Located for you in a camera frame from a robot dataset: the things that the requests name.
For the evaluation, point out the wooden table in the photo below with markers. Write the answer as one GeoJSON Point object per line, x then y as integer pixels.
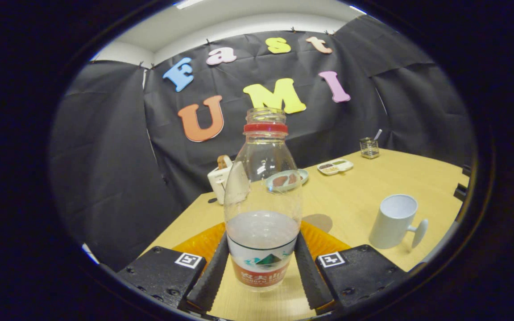
{"type": "Point", "coordinates": [395, 174]}

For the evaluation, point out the brown toast piece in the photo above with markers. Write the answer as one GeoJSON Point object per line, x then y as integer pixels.
{"type": "Point", "coordinates": [292, 178]}
{"type": "Point", "coordinates": [280, 180]}

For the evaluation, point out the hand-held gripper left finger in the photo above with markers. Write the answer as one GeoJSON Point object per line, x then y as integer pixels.
{"type": "Point", "coordinates": [212, 276]}

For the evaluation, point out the black table clamp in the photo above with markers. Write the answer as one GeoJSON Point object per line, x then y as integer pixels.
{"type": "Point", "coordinates": [460, 191]}
{"type": "Point", "coordinates": [466, 170]}

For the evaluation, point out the brown bread slice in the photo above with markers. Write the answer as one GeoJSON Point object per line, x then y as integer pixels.
{"type": "Point", "coordinates": [223, 162]}

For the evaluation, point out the small ceiling light panel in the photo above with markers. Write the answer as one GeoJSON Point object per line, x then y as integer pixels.
{"type": "Point", "coordinates": [357, 9]}

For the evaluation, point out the black backdrop cloth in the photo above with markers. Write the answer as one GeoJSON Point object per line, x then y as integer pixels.
{"type": "Point", "coordinates": [105, 178]}

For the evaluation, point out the pale green plate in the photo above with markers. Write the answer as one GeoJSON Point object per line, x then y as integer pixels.
{"type": "Point", "coordinates": [304, 176]}

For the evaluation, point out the round brown coaster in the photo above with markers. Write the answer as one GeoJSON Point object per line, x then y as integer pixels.
{"type": "Point", "coordinates": [319, 223]}

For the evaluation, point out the white toaster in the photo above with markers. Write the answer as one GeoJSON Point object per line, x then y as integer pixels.
{"type": "Point", "coordinates": [217, 183]}

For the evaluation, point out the clear plastic juice bottle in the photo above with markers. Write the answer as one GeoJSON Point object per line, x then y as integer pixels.
{"type": "Point", "coordinates": [261, 249]}

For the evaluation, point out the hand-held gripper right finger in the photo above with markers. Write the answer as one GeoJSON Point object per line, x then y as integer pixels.
{"type": "Point", "coordinates": [310, 276]}

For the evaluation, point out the white sectioned dish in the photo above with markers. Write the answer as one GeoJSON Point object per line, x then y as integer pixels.
{"type": "Point", "coordinates": [335, 167]}

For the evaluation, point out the large ceiling light panel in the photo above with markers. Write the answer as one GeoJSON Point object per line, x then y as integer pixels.
{"type": "Point", "coordinates": [188, 3]}

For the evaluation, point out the white spoon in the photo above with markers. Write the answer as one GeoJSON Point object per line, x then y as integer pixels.
{"type": "Point", "coordinates": [378, 134]}

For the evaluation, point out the white cup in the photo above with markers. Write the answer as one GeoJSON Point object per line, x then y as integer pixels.
{"type": "Point", "coordinates": [388, 227]}

